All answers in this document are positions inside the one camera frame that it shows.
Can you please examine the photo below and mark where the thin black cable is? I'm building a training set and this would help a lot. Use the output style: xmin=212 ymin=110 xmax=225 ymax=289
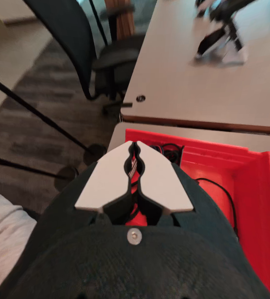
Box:
xmin=195 ymin=178 xmax=239 ymax=236

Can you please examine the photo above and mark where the red plastic bin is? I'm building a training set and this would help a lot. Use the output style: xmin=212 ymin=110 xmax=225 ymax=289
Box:
xmin=124 ymin=128 xmax=270 ymax=299

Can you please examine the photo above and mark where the brown wooden post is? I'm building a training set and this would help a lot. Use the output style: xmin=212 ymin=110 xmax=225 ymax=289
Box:
xmin=105 ymin=0 xmax=135 ymax=41

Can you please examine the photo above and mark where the black office chair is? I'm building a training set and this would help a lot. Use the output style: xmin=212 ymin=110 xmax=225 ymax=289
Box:
xmin=24 ymin=0 xmax=147 ymax=115

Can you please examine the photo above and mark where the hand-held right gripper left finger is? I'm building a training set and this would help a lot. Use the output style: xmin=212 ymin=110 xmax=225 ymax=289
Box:
xmin=74 ymin=141 xmax=135 ymax=214

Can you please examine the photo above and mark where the black stand leg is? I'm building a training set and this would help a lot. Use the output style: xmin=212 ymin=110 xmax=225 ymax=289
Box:
xmin=0 ymin=155 xmax=79 ymax=191
xmin=0 ymin=71 xmax=107 ymax=165

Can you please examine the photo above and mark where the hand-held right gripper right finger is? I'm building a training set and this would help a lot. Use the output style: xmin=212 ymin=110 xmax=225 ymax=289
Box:
xmin=135 ymin=141 xmax=194 ymax=216

